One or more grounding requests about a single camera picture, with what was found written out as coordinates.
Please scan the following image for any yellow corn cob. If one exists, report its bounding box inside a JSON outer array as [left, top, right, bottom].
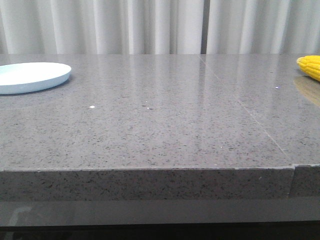
[[296, 55, 320, 82]]

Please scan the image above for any light blue round plate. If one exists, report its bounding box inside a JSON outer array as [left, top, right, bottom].
[[0, 62, 72, 95]]

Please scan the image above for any white pleated curtain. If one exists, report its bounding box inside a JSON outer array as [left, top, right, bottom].
[[0, 0, 320, 55]]

